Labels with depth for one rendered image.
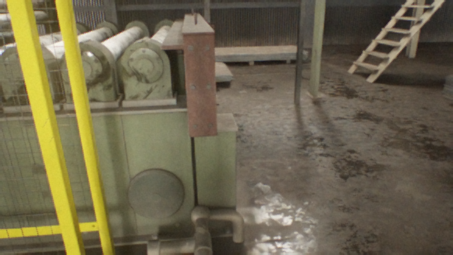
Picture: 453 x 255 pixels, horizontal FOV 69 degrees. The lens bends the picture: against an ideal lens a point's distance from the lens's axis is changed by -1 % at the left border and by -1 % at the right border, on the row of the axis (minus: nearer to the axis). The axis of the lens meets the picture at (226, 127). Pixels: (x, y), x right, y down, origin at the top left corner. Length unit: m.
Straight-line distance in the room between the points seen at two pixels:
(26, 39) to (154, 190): 1.28
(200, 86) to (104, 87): 0.58
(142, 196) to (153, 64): 0.82
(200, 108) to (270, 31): 9.55
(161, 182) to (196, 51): 0.84
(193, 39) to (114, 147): 0.81
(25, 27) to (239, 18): 10.11
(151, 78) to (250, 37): 9.33
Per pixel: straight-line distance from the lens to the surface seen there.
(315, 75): 5.36
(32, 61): 1.16
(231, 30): 11.05
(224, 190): 2.20
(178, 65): 3.99
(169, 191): 2.14
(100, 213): 1.83
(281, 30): 11.37
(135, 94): 2.01
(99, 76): 1.99
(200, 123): 1.87
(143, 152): 2.07
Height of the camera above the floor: 1.48
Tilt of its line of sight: 21 degrees down
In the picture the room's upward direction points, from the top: 1 degrees counter-clockwise
